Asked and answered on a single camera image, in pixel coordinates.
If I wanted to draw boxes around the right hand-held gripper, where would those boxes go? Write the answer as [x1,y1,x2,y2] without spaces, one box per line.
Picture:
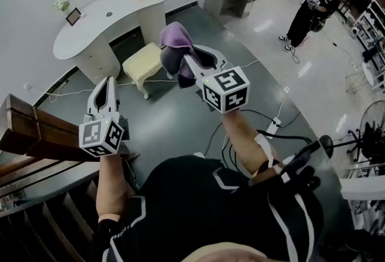
[183,45,250,114]

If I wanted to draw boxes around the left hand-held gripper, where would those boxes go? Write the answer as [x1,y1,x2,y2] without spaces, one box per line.
[78,75,131,158]

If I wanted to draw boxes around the purple and grey cloth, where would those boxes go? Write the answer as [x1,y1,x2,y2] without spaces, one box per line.
[159,22,202,89]

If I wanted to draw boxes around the cream cushioned stool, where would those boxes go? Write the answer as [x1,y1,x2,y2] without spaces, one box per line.
[122,42,169,100]

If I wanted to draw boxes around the person's left forearm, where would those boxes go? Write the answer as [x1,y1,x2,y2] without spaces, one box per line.
[95,149,136,219]

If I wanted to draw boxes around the person's right forearm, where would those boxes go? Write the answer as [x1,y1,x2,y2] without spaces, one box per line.
[221,110,282,179]

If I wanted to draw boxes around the white curved desk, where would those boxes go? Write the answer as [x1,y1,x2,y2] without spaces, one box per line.
[53,0,172,86]

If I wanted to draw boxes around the brown wooden stair railing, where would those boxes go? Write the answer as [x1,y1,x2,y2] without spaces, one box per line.
[0,93,142,262]

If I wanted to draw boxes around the white power strip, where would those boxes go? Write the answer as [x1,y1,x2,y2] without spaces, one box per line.
[266,117,282,140]

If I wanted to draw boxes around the white flower bunch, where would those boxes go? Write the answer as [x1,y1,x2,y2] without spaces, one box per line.
[49,0,76,12]

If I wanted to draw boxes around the person's black shirt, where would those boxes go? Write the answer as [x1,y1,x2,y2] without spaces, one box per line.
[93,155,325,262]

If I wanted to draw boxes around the white shelf unit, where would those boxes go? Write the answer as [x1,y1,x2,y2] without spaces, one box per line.
[351,0,385,93]

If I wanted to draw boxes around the black standing fan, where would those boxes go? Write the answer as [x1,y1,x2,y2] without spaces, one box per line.
[318,100,385,165]

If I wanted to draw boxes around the person's chin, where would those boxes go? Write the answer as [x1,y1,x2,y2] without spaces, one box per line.
[180,242,268,262]

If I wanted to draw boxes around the thin white wall cable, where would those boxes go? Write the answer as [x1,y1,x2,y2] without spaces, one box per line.
[23,80,169,104]

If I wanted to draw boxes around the black cables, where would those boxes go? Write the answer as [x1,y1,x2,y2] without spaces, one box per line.
[204,110,313,171]

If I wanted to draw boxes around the small dark picture frame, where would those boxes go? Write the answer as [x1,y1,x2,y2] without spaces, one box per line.
[65,7,82,27]

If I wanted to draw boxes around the white arm strap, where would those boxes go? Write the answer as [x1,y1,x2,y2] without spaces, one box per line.
[254,134,283,177]

